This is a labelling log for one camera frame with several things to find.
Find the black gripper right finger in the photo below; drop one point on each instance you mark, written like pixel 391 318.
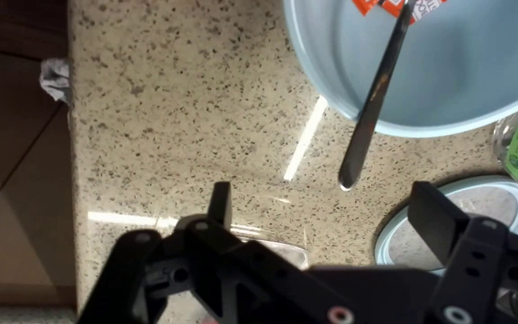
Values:
pixel 476 264

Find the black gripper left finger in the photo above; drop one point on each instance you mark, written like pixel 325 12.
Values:
pixel 242 259

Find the light blue bowl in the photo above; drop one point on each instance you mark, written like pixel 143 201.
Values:
pixel 469 73

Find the light blue plate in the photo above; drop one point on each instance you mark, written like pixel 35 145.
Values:
pixel 499 201

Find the wooden lower cabinet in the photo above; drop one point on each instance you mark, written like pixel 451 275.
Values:
pixel 14 151

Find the gray crumpled rag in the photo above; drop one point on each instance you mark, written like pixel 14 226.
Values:
pixel 55 79

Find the red sauce packet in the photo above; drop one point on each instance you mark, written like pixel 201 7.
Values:
pixel 368 7

